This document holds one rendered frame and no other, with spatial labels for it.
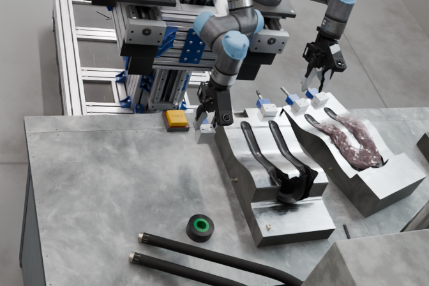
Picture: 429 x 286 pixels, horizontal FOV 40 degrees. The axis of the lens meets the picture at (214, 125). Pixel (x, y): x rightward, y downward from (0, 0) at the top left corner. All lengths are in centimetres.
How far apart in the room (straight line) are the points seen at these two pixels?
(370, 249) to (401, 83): 328
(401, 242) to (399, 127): 143
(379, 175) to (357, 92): 194
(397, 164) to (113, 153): 98
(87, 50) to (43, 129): 129
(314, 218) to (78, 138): 79
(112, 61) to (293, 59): 135
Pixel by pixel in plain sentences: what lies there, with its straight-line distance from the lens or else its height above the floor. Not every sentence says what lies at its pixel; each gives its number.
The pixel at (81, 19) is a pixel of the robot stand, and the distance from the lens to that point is 340.
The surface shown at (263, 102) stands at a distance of 213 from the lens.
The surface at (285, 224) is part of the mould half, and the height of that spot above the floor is 86.
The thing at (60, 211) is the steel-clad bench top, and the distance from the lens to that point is 177.
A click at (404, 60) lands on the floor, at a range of 457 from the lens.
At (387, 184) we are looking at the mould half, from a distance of 210.
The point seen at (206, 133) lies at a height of 95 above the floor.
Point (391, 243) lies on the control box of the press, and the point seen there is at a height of 147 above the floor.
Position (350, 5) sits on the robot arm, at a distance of 192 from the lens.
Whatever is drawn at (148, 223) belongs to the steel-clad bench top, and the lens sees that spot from 179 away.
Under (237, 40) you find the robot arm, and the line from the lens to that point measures 166.
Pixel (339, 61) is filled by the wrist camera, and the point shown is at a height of 123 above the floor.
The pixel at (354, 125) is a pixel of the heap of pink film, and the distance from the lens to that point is 222.
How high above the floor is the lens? 225
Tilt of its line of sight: 43 degrees down
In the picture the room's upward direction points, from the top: 22 degrees clockwise
